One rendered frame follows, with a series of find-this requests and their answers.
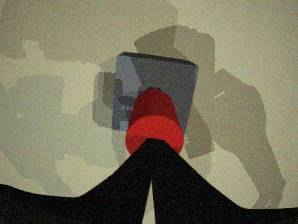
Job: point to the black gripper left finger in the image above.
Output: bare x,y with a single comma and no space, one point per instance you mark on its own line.
120,199

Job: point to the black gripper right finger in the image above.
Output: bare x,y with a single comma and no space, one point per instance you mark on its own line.
182,196

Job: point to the grey square block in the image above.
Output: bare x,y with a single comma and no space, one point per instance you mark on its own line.
137,73

